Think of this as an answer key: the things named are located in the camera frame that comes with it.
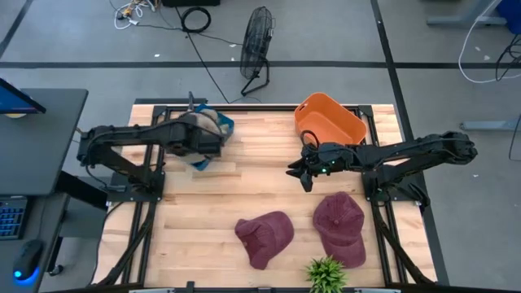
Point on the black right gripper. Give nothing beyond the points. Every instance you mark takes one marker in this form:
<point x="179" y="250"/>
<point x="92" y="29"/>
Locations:
<point x="315" y="160"/>

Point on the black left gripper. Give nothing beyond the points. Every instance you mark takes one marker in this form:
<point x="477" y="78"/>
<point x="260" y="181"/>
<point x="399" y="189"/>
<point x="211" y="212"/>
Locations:
<point x="207" y="144"/>

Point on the maroon baseball cap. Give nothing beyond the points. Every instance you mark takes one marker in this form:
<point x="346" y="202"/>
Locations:
<point x="340" y="224"/>
<point x="264" y="238"/>

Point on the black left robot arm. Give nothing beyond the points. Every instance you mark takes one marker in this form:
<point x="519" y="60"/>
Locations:
<point x="122" y="134"/>

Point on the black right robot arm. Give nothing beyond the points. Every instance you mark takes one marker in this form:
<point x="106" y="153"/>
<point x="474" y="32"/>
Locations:
<point x="407" y="148"/>

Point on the blue plastic bin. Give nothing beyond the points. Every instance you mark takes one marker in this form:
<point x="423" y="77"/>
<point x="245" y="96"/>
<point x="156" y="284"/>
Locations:
<point x="230" y="126"/>

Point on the orange plastic bin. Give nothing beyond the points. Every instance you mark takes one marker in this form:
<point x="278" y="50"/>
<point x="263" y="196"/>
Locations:
<point x="325" y="122"/>

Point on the small green plant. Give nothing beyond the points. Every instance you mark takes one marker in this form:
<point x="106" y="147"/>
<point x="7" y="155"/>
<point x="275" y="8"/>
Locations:
<point x="326" y="276"/>

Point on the black floor fan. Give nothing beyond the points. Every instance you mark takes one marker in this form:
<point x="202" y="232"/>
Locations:
<point x="255" y="40"/>

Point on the black box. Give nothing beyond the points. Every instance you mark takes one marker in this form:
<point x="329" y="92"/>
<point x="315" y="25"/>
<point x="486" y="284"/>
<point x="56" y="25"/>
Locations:
<point x="191" y="2"/>

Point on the black desk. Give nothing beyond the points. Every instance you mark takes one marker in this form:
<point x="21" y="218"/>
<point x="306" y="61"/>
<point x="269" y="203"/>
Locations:
<point x="36" y="142"/>

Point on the dark keyboard table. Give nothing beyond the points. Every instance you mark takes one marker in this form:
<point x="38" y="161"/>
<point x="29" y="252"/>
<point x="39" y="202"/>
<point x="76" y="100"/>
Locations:
<point x="38" y="219"/>

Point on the yellow round disc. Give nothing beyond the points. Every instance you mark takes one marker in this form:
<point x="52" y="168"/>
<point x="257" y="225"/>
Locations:
<point x="15" y="115"/>

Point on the grey desk foot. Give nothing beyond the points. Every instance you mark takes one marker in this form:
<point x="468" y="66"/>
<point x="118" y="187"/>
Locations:
<point x="460" y="21"/>
<point x="488" y="125"/>

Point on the computer monitor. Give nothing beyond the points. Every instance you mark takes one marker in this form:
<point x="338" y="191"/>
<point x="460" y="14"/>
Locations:
<point x="16" y="101"/>

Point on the backlit black keyboard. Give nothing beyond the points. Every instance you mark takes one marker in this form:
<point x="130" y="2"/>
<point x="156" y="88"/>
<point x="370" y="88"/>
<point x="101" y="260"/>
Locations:
<point x="11" y="219"/>

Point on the black computer mouse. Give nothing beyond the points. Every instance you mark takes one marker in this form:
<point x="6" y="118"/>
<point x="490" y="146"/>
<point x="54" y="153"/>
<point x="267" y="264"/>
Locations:
<point x="28" y="260"/>

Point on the blue container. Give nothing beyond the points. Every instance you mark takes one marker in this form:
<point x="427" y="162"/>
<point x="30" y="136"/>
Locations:
<point x="510" y="12"/>

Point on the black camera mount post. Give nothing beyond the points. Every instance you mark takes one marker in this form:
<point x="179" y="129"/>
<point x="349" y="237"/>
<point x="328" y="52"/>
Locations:
<point x="191" y="99"/>

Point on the black aluminium table frame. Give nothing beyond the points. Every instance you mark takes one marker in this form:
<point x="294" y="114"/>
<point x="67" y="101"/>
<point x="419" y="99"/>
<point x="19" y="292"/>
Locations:
<point x="264" y="108"/>

